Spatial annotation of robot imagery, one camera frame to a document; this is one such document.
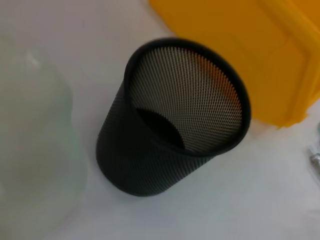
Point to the silver ballpoint pen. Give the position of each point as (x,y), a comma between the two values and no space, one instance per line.
(315,158)

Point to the green translucent fruit plate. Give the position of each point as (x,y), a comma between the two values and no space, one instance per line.
(37,125)

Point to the yellow plastic bin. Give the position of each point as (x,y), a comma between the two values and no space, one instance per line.
(250,37)

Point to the black mesh pen holder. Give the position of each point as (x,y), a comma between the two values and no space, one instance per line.
(140,170)

